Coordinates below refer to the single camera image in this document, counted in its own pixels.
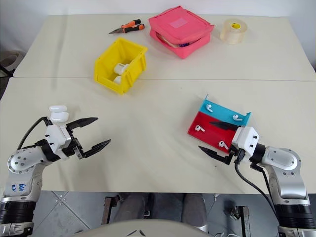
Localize beige round stool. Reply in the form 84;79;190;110
0;50;23;79

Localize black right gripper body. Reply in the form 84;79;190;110
223;145;245;166

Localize pink fabric zip pouch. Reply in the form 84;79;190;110
148;5;215;60

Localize clear adhesive tape roll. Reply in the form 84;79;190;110
219;18;248;46

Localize rusty metal frame post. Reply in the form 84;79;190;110
104;196;119;226
230;205;250;237

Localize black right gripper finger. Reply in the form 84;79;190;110
197;145;231;164
209;120;241;132

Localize open white charging case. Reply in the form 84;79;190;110
48;105;70;123

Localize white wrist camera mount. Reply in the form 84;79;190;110
45;124;73;161
231;126;260;158

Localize orange black pliers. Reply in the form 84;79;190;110
108;19;146;35

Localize yellow plastic bin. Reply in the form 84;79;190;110
93;37;149;96

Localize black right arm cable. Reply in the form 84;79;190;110
234;150;281;227

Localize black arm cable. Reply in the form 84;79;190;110
234;150;281;227
16;116;54;151

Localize blue and red tray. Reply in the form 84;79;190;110
187;93;253;156

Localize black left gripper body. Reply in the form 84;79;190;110
61;125;86;160

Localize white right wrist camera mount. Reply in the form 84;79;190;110
231;126;260;158

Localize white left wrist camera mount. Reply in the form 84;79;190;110
45;124;73;161

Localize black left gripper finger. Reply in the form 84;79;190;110
82;139;112;159
66;117;99;131

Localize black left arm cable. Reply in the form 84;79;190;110
16;116;54;151

